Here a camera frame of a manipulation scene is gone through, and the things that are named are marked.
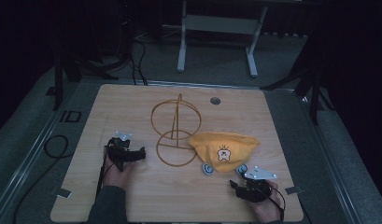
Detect white metal frame stand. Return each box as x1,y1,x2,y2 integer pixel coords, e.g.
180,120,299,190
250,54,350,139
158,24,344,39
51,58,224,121
176,0,270,78

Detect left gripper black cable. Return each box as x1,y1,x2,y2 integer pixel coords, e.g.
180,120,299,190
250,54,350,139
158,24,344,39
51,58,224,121
95,145,116,201

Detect yellow hat with cartoon print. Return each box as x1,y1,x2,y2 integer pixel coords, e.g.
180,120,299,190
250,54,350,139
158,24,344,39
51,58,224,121
188,131,262,177

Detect black hanging cables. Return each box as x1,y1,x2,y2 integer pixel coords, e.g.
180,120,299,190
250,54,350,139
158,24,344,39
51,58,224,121
128,18,149,87

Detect black tripod stand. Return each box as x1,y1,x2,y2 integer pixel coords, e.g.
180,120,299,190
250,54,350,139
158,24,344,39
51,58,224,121
261,27,336,126
51,40,132,112

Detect grey tape piece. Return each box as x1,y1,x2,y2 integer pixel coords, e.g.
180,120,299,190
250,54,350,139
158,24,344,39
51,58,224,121
55,188,73,200
284,185,304,196

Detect black floor cable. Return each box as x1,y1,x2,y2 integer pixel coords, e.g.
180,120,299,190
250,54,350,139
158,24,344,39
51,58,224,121
11,133,70,224

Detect gold wire hat stand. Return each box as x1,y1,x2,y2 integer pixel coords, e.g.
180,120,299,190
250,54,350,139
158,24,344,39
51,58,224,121
149,92,203,168

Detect person's left hand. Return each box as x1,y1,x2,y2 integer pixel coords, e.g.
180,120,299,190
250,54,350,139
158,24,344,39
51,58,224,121
102,155,136,191

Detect person's right hand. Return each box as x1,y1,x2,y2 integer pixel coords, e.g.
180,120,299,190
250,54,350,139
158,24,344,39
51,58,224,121
249,179,284,224

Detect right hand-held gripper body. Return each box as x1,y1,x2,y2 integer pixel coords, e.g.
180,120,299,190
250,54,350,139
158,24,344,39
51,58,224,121
239,165,277,203

